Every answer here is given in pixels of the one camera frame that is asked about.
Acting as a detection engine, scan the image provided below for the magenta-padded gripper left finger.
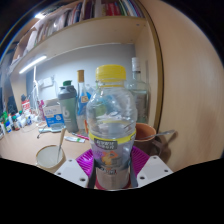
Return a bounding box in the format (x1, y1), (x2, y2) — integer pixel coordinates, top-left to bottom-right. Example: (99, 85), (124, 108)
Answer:
(54, 148), (98, 190)

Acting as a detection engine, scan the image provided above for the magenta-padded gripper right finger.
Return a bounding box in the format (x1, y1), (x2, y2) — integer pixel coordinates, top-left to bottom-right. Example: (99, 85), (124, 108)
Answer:
(129, 145), (174, 189)

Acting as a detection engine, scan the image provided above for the clear yellow-capped drink bottle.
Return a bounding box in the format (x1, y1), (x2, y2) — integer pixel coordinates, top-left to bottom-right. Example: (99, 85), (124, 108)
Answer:
(85, 64), (139, 191)

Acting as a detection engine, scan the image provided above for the cream ceramic cup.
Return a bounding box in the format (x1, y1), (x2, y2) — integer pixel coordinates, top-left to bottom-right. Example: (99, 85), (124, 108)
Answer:
(35, 144), (68, 174)

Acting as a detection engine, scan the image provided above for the white and pink tube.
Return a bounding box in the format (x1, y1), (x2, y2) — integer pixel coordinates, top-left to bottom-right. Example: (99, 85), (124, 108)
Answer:
(64, 134), (87, 144)

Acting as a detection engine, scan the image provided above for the brown mug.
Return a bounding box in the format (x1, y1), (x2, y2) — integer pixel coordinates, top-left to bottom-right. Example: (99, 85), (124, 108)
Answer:
(133, 122), (164, 158)

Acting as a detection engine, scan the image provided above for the metal spoon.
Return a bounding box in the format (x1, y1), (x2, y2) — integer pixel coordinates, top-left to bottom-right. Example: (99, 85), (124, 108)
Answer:
(153, 128), (177, 139)

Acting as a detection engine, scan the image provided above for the light blue hand mirror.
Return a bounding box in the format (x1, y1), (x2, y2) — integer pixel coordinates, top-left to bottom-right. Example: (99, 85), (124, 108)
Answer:
(37, 123), (66, 134)

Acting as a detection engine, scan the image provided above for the grey shaker bottle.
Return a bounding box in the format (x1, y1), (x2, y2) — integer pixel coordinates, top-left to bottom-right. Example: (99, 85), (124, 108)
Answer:
(57, 84), (80, 134)

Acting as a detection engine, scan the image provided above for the blue and white box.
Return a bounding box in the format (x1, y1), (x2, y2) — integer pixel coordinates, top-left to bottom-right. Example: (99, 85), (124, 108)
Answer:
(42, 98), (66, 128)

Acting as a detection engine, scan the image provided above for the magenta pouch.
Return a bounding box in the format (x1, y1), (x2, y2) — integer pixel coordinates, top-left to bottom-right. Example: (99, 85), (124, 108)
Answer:
(37, 99), (46, 121)

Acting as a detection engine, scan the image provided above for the clear glass bottle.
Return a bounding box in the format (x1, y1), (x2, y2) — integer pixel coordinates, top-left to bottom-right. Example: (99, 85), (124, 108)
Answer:
(127, 56), (151, 124)

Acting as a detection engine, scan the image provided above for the red and white canister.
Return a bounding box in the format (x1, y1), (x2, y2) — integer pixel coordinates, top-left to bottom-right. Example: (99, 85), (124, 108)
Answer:
(21, 99), (32, 114)

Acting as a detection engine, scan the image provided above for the under-shelf light strip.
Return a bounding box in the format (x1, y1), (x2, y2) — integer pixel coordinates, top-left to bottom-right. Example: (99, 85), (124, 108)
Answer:
(18, 54), (48, 75)

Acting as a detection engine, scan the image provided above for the wooden shelf unit with books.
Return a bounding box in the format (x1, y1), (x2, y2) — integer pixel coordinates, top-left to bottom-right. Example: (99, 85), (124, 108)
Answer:
(6, 0), (164, 134)

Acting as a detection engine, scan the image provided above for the white wall power strip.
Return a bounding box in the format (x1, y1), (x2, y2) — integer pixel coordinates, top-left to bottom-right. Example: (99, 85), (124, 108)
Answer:
(39, 76), (55, 88)

